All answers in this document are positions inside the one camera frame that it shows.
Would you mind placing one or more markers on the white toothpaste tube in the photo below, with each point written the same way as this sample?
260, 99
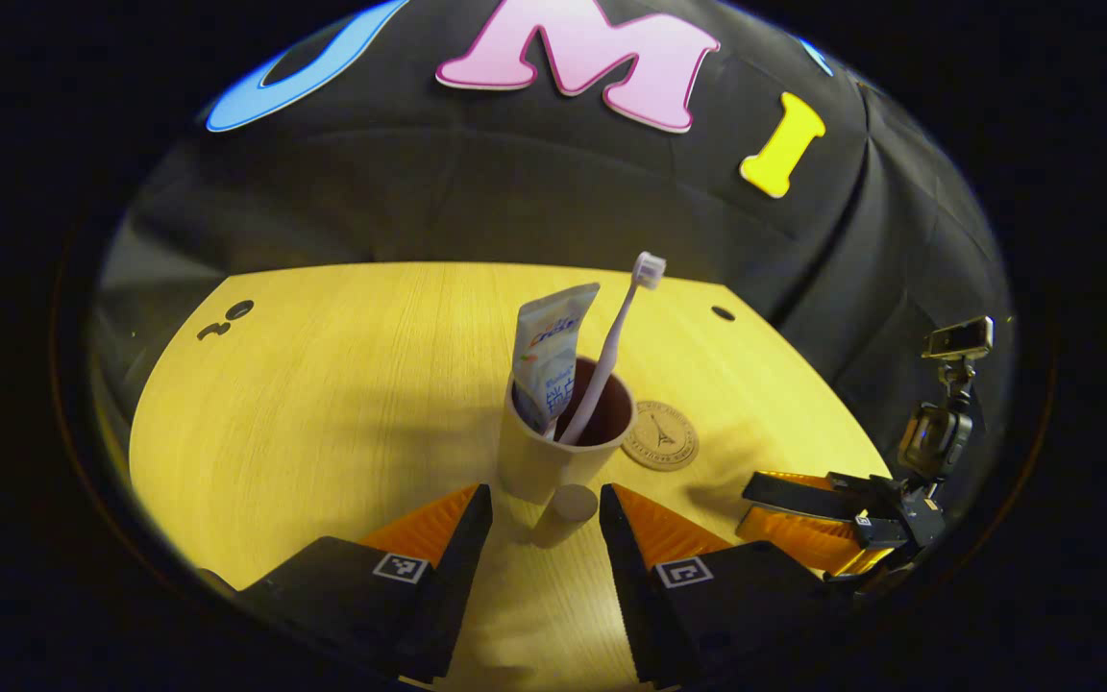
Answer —
549, 356

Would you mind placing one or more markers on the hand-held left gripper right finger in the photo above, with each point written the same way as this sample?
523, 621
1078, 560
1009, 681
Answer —
635, 586

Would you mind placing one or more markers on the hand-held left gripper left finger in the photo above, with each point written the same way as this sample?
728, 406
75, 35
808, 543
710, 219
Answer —
453, 586

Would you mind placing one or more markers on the round cork coaster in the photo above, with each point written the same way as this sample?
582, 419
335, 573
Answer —
664, 437

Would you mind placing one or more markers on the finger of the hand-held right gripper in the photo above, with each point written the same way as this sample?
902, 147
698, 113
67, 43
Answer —
794, 538
803, 495

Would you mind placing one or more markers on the white toothbrush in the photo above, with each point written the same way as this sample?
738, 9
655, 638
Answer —
611, 356

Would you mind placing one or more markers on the black backdrop cloth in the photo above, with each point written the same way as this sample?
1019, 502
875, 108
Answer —
515, 183

